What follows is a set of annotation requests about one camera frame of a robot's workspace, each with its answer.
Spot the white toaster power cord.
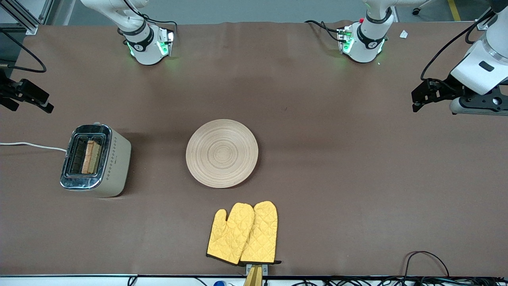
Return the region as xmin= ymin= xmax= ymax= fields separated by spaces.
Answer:
xmin=0 ymin=141 xmax=68 ymax=153

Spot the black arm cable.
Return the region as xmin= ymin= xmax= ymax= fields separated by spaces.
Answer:
xmin=0 ymin=29 xmax=47 ymax=74
xmin=420 ymin=9 xmax=497 ymax=94

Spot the round wooden plate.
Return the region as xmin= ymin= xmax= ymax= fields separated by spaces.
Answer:
xmin=186 ymin=119 xmax=259 ymax=189

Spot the brown table cover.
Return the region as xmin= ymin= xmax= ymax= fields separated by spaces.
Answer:
xmin=0 ymin=21 xmax=508 ymax=277

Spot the cream and chrome toaster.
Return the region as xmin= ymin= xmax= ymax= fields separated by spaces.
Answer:
xmin=60 ymin=122 xmax=132 ymax=198

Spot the black base cable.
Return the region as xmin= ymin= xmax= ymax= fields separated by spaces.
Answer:
xmin=117 ymin=0 xmax=178 ymax=44
xmin=304 ymin=19 xmax=343 ymax=43

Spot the yellow wooden stand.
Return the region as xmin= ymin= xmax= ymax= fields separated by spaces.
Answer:
xmin=243 ymin=265 xmax=263 ymax=286

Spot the office chair caster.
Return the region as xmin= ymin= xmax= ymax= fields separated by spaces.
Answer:
xmin=412 ymin=0 xmax=433 ymax=16

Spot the brown toast slice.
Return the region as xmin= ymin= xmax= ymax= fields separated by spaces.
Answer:
xmin=81 ymin=140 xmax=102 ymax=175

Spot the yellow quilted oven mitt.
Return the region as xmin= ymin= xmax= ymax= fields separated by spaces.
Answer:
xmin=206 ymin=203 xmax=255 ymax=266
xmin=239 ymin=201 xmax=282 ymax=265

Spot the black cable bundle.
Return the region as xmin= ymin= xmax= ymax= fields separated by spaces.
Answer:
xmin=294 ymin=276 xmax=508 ymax=286

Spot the black left base cable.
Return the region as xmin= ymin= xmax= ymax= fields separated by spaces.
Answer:
xmin=304 ymin=19 xmax=343 ymax=43

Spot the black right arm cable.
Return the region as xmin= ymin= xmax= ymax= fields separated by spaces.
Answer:
xmin=0 ymin=29 xmax=47 ymax=74

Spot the thin looped cable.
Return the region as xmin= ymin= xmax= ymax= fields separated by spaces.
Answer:
xmin=404 ymin=251 xmax=450 ymax=279

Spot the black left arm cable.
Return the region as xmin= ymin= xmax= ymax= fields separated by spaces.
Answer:
xmin=420 ymin=9 xmax=497 ymax=94

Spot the aluminium frame profile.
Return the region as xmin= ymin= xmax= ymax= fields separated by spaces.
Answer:
xmin=476 ymin=8 xmax=497 ymax=31
xmin=0 ymin=0 xmax=54 ymax=35

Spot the black right base cable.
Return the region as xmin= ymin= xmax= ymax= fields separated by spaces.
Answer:
xmin=117 ymin=0 xmax=178 ymax=44

